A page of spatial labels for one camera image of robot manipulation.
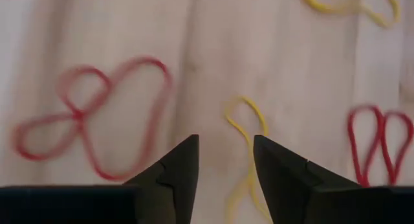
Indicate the red rubber band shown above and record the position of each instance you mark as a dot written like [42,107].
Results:
[79,115]
[382,133]

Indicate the yellow rubber band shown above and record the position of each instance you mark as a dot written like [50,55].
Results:
[249,152]
[318,6]

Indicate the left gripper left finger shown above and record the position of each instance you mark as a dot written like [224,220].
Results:
[171,191]

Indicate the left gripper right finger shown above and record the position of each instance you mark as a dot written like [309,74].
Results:
[284,191]

